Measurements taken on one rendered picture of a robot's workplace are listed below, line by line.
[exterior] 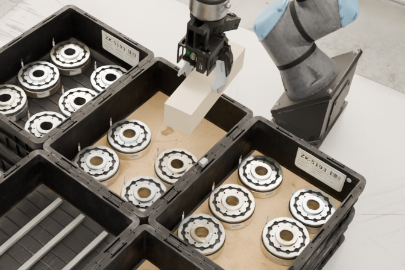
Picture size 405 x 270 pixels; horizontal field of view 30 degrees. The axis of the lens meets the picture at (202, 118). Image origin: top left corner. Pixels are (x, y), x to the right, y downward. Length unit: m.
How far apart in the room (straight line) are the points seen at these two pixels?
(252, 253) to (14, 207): 0.53
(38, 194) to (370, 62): 2.01
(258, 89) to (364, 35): 1.44
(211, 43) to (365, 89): 0.84
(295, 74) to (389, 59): 1.55
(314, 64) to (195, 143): 0.37
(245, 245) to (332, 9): 0.60
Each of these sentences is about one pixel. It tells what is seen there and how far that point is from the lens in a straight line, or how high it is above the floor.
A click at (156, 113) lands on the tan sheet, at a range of 1.87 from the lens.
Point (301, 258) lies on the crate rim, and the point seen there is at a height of 0.93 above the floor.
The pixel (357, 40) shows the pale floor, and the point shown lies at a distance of 3.49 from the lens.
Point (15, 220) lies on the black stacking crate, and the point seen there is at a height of 0.83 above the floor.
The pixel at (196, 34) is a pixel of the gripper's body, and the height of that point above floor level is 1.26.
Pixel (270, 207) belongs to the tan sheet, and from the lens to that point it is 1.71.
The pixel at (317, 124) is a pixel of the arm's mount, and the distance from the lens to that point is 1.96.
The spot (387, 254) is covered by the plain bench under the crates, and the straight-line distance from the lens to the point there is 1.87.
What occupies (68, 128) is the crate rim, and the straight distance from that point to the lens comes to 1.72.
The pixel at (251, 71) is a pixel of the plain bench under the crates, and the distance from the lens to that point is 2.19.
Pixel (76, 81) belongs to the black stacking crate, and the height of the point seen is 0.83.
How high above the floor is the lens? 2.19
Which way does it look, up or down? 47 degrees down
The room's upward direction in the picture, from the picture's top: 6 degrees clockwise
